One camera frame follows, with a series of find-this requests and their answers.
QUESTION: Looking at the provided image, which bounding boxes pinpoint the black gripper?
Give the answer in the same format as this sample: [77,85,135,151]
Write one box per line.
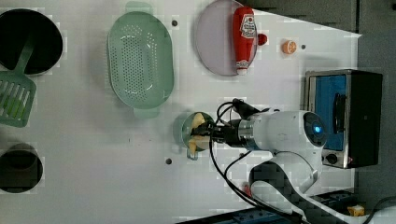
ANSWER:
[191,119,242,146]

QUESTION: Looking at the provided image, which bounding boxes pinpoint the peeled toy banana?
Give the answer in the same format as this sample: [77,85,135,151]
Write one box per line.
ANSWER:
[189,113,209,154]

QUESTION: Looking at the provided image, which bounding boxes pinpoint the green mug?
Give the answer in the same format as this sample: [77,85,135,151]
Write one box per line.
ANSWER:
[174,112,209,161]

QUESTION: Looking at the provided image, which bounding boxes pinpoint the grey round plate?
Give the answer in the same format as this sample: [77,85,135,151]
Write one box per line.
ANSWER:
[195,0,258,76]

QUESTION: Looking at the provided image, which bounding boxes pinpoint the red ketchup bottle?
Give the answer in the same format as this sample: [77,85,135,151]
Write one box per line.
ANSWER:
[233,7,257,75]

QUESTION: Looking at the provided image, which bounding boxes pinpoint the green oval colander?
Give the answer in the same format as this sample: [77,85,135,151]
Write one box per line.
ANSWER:
[106,1,175,119]

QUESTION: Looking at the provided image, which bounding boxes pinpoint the small red toy fruit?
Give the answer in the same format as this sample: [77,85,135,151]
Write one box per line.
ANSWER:
[258,34,268,46]

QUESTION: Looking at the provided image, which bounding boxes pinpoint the orange half toy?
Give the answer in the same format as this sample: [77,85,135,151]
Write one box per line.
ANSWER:
[282,40,297,54]

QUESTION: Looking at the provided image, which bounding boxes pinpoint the black toaster oven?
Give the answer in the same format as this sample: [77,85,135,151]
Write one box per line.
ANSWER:
[304,69,383,169]

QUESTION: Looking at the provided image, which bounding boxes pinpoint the yellow red emergency button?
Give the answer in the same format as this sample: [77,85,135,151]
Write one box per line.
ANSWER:
[347,205,365,217]

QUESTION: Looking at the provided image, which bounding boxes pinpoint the black cylinder cup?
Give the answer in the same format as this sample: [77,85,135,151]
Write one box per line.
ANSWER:
[0,143,44,193]

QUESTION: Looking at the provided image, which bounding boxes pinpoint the green slotted spatula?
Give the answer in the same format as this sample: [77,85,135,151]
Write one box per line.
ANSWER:
[0,37,36,128]

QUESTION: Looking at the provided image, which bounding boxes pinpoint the large black pot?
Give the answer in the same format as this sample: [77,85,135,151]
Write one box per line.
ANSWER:
[0,8,64,76]

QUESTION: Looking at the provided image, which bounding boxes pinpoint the blue metal frame rail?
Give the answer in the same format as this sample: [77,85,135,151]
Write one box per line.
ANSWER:
[177,190,357,224]

